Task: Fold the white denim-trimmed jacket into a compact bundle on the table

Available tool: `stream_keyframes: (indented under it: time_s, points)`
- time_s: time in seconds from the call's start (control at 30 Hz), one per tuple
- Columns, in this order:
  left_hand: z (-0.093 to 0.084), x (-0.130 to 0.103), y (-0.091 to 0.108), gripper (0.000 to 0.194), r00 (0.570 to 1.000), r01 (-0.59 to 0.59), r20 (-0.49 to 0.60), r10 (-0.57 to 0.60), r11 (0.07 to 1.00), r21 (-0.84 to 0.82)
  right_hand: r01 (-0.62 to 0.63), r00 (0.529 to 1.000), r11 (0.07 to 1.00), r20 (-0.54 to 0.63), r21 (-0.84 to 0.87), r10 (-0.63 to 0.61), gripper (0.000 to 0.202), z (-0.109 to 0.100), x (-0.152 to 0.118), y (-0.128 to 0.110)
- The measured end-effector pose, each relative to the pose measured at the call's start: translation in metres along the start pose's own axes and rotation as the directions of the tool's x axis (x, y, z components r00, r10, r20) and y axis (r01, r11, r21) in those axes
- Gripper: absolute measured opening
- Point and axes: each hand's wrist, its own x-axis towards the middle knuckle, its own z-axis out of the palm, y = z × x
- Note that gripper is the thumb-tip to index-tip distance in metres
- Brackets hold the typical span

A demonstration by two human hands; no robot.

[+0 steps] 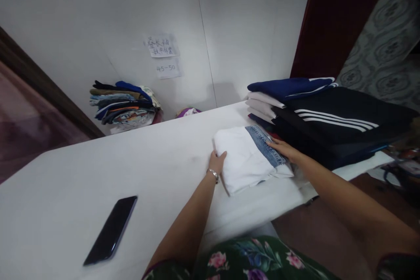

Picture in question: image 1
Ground person's left hand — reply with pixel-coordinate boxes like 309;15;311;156
206;150;228;175

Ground person's right hand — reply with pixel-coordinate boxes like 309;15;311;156
266;138;300;165

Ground white and denim garment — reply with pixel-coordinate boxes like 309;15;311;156
213;125;295;197

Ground purple and white round object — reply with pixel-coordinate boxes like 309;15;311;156
175;107;203;119

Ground white table cloth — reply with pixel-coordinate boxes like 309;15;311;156
0;100;396;280

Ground stack of folded dark garments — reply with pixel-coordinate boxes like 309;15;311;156
245;77;420;171

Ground small white paper note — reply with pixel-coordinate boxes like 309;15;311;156
154;57;183;80

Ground pile of colourful folded clothes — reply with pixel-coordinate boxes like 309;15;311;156
89;80;164;127

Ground person's body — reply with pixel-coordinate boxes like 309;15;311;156
141;235;420;280

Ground white paper note with writing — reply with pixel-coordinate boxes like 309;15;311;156
144;34;179;59

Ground black smartphone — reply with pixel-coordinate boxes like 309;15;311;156
82;195;138;267

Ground grey patterned curtain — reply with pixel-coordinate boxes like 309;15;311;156
334;0;420;112

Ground dark red wooden door frame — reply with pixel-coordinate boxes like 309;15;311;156
289;0;394;88

